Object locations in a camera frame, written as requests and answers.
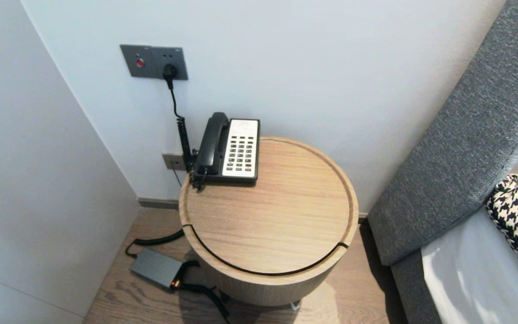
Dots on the black and white telephone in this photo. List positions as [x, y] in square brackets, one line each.
[241, 150]

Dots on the round wooden side table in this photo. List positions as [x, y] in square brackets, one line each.
[286, 198]

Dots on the black telephone handset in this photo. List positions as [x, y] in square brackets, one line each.
[212, 144]

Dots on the gray power adapter box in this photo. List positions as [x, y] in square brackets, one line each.
[155, 267]

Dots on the white table leg pad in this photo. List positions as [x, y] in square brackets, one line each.
[295, 306]

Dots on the gray fabric headboard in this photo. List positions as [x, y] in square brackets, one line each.
[466, 135]

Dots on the beige wall phone jack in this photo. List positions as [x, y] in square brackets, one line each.
[173, 161]

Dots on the gray wall power socket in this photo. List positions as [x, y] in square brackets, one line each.
[176, 56]

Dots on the gray wall switch red button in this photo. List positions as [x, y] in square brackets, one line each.
[136, 60]

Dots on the gray fabric bed frame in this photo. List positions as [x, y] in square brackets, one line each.
[414, 288]

